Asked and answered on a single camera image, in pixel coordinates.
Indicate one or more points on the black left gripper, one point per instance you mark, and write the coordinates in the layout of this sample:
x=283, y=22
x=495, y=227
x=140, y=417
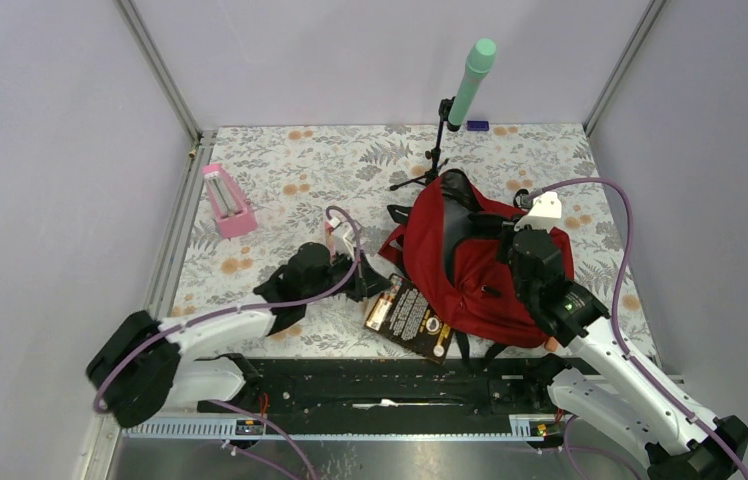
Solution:
x=368, y=282

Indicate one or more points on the black card game box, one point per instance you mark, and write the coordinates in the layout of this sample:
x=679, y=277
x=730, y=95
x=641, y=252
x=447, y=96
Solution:
x=404, y=317

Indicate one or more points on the red student backpack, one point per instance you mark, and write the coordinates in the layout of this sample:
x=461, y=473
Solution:
x=447, y=244

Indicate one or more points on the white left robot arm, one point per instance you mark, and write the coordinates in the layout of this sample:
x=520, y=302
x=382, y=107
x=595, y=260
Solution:
x=150, y=364

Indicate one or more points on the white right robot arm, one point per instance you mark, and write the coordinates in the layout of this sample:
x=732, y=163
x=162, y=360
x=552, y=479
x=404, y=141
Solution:
x=671, y=435

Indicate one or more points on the pink capped marker set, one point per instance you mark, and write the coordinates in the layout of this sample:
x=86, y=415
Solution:
x=330, y=226

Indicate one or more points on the orange glue stick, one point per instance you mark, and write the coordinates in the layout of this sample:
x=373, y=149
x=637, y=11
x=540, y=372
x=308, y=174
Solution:
x=551, y=345

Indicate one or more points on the black mini tripod stand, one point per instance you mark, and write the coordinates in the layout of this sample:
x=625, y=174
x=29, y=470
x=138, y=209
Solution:
x=434, y=154

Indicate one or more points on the pink metronome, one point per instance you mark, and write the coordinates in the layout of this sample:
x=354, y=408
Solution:
x=234, y=216

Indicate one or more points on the small blue block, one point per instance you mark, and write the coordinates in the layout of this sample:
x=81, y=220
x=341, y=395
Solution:
x=477, y=125

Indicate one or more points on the mint green microphone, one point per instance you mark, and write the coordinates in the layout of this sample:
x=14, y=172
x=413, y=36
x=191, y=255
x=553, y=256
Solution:
x=479, y=62

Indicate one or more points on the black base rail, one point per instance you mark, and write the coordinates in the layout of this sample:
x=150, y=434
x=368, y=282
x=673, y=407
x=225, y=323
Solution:
x=392, y=398

